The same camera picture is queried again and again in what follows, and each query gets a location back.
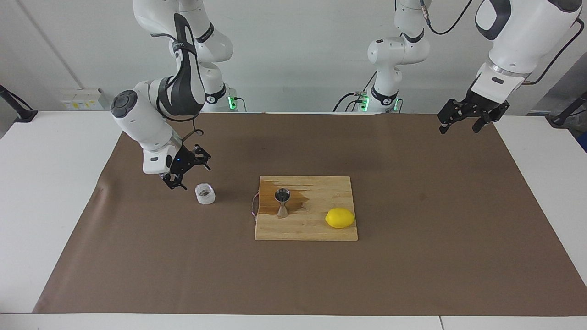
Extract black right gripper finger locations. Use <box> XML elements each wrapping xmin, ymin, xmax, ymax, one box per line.
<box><xmin>188</xmin><ymin>143</ymin><xmax>212</xmax><ymax>171</ymax></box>
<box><xmin>161</xmin><ymin>173</ymin><xmax>188</xmax><ymax>190</ymax></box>

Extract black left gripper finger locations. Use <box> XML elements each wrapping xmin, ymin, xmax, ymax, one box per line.
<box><xmin>437</xmin><ymin>100</ymin><xmax>468</xmax><ymax>135</ymax></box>
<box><xmin>473</xmin><ymin>113</ymin><xmax>506</xmax><ymax>134</ymax></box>

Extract steel cocktail jigger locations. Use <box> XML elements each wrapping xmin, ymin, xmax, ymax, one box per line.
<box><xmin>274</xmin><ymin>188</ymin><xmax>291</xmax><ymax>219</ymax></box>

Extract black clamp stand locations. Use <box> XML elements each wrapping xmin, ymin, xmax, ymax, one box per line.
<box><xmin>0</xmin><ymin>85</ymin><xmax>38</xmax><ymax>123</ymax></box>
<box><xmin>548</xmin><ymin>91</ymin><xmax>587</xmax><ymax>128</ymax></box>

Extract brown paper table mat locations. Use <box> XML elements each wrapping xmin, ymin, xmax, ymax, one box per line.
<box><xmin>33</xmin><ymin>112</ymin><xmax>587</xmax><ymax>317</ymax></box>

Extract wooden cutting board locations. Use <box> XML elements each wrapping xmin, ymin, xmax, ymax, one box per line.
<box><xmin>255</xmin><ymin>176</ymin><xmax>359</xmax><ymax>242</ymax></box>

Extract yellow lemon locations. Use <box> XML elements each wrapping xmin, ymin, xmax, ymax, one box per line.
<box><xmin>325</xmin><ymin>207</ymin><xmax>356</xmax><ymax>229</ymax></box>

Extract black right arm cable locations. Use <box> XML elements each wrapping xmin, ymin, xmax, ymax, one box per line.
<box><xmin>149</xmin><ymin>32</ymin><xmax>205</xmax><ymax>140</ymax></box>

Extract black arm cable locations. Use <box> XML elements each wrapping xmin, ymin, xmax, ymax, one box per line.
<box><xmin>420</xmin><ymin>0</ymin><xmax>585</xmax><ymax>86</ymax></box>
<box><xmin>149</xmin><ymin>32</ymin><xmax>205</xmax><ymax>140</ymax></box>

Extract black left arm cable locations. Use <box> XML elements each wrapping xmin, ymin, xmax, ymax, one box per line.
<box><xmin>420</xmin><ymin>0</ymin><xmax>585</xmax><ymax>86</ymax></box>

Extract black left base cables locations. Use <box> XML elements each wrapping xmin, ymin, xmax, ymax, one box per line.
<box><xmin>333</xmin><ymin>71</ymin><xmax>379</xmax><ymax>112</ymax></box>

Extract white wall socket box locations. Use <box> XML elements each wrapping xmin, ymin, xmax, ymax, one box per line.
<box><xmin>61</xmin><ymin>88</ymin><xmax>105</xmax><ymax>111</ymax></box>

